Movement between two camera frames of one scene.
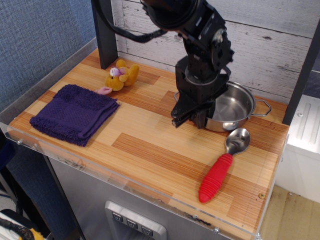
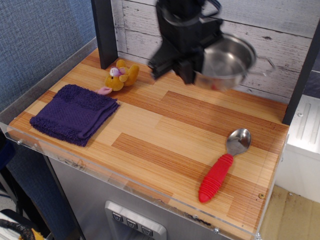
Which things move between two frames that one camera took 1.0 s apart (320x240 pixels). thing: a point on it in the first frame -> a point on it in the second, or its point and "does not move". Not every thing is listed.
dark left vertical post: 105,35 does not move
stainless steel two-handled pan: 233,109 -> 227,59
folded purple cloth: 74,112 does not move
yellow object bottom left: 37,236 does not move
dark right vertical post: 300,88 does not move
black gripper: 196,98 -> 182,33
